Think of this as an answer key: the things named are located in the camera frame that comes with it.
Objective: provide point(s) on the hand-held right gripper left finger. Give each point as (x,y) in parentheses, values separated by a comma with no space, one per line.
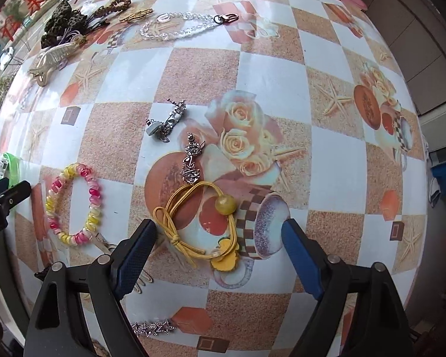
(133,260)

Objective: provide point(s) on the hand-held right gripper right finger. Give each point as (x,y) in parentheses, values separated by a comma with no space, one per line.
(301,256)

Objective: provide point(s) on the green plastic hair clip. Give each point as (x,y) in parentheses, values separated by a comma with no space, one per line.
(14,167)

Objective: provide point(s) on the silver star rhinestone clip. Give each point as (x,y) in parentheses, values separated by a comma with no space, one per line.
(152,329)

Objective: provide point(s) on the silver rhinestone brooch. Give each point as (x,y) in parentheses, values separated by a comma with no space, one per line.
(191,173)

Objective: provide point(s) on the small silver charm clip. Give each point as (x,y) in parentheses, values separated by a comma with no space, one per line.
(154,128)

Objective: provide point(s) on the clear beige claw clip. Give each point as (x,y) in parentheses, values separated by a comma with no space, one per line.
(55,57)

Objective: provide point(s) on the thin purple hair elastic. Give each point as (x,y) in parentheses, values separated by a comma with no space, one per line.
(73,37)

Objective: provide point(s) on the checkered printed tablecloth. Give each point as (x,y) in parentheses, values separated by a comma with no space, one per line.
(275,81)

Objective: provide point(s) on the leopard print scrunchie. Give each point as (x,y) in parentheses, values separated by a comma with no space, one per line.
(63,18)

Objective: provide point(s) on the gold hair clip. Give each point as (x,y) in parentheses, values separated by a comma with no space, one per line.
(135,15)

